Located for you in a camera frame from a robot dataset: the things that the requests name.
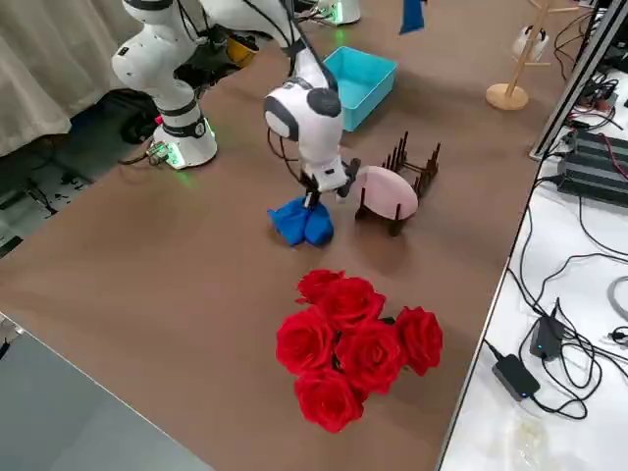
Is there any grey cable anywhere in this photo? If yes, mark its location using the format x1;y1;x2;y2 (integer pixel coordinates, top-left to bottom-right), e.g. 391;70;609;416
605;277;628;315

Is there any cyan plastic box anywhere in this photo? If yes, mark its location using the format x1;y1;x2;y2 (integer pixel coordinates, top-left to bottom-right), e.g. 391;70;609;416
322;46;398;132

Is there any beige curtain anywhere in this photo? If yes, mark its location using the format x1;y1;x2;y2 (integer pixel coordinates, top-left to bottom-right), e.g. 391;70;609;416
0;0;163;159

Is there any rose bouquet with black vase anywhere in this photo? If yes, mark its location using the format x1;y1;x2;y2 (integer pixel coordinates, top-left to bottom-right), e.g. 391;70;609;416
275;268;445;436

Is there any dark wooden dish rack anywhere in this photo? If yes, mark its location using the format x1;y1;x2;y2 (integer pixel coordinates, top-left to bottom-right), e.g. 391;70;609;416
354;130;443;238

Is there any blue square rag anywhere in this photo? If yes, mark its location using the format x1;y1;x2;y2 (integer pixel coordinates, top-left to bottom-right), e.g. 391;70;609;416
267;195;336;248
399;0;427;35

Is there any black power adapter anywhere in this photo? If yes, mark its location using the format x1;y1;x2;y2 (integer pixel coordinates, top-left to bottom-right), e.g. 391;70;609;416
528;306;566;360
492;353;542;403

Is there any white mug with black handle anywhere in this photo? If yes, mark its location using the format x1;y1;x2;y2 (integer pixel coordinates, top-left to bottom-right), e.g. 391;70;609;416
511;25;550;63

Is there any wooden mug stand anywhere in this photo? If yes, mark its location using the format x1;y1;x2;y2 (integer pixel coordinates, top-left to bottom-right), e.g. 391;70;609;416
485;0;581;112

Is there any yellow rounded object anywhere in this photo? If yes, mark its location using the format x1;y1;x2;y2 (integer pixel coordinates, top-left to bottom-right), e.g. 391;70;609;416
225;36;260;69

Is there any pale pink plate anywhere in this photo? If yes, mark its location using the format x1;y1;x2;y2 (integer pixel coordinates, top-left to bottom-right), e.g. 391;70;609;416
359;165;421;221

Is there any aluminium frame post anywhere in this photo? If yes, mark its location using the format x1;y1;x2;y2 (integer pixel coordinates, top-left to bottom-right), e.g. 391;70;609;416
528;0;628;161

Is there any ribbed grey power supply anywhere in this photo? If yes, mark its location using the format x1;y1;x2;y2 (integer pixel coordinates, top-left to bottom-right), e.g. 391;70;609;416
555;128;628;205

